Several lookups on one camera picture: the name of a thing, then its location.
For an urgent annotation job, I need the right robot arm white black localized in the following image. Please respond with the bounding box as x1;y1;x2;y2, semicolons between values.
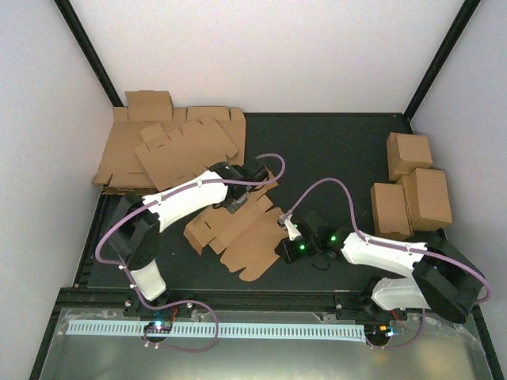
275;218;487;324

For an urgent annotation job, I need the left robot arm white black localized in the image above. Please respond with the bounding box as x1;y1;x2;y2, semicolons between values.
101;159;269;316

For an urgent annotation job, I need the folded cardboard box small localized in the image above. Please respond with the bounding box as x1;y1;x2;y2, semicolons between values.
371;183;413;241

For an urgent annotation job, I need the stack of flat cardboard blanks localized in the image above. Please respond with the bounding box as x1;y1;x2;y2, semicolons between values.
93;90;246;195

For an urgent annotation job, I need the right controller board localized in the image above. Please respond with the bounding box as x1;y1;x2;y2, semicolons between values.
364;322;406;338

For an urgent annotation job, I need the controller board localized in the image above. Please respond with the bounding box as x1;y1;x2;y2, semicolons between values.
143;321;173;335
364;322;406;338

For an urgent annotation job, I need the left controller board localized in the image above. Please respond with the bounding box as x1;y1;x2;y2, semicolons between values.
143;321;173;335

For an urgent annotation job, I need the white slotted cable duct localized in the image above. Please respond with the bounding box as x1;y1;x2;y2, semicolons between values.
65;320;366;343

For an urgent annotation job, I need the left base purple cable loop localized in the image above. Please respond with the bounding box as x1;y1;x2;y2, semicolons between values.
142;298;221;352

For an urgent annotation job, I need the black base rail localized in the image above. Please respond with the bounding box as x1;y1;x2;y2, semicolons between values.
54;287;416;323

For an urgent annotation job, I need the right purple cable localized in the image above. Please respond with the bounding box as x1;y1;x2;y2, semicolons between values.
281;177;494;306

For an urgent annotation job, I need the left black frame post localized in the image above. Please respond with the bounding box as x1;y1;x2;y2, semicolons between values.
53;0;124;107

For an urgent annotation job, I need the black frame post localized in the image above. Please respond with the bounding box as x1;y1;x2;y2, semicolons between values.
53;0;124;107
403;0;482;121

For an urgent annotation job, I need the right black frame post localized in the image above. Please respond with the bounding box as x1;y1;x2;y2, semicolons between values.
403;0;482;121

